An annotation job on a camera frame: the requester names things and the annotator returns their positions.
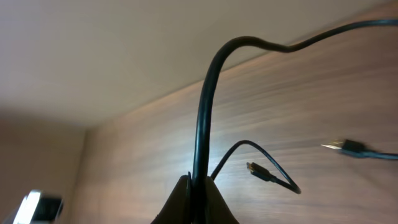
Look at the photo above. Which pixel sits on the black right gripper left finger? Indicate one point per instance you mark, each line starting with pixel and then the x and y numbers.
pixel 177 207

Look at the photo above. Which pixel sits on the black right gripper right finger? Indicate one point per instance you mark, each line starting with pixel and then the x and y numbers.
pixel 216 209

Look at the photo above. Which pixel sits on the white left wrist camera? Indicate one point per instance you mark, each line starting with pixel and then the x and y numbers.
pixel 37 207

